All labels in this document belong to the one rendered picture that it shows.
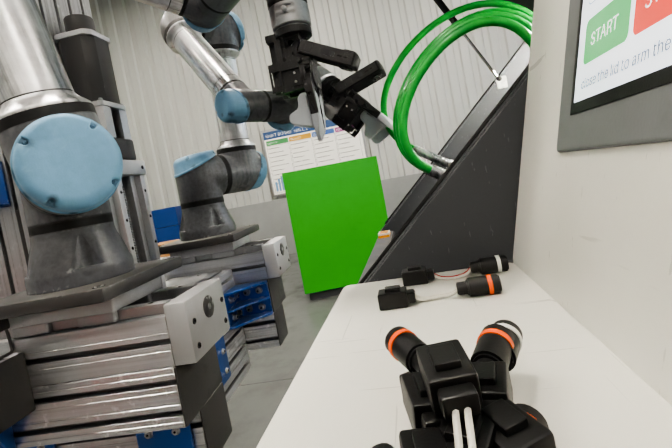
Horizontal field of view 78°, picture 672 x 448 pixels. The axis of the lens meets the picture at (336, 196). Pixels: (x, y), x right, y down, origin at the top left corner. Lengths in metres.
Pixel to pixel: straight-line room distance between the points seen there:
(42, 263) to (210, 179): 0.54
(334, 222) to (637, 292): 3.88
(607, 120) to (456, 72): 7.30
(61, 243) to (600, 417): 0.67
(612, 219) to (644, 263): 0.05
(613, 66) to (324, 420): 0.29
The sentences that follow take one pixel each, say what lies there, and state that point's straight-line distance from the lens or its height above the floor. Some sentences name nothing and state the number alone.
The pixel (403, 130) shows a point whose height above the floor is 1.18.
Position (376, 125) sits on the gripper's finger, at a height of 1.22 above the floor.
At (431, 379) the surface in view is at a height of 1.03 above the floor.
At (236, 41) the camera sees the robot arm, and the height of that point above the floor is 1.58.
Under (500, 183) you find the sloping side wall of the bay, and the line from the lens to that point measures 0.56.
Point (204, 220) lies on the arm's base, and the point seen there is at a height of 1.08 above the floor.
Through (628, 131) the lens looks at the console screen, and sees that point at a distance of 0.32.
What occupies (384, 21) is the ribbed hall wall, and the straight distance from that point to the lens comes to 7.77.
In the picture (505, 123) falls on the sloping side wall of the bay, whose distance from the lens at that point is 0.56.
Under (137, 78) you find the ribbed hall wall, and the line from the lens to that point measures 8.73.
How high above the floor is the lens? 1.12
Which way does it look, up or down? 2 degrees down
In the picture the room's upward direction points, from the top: 11 degrees counter-clockwise
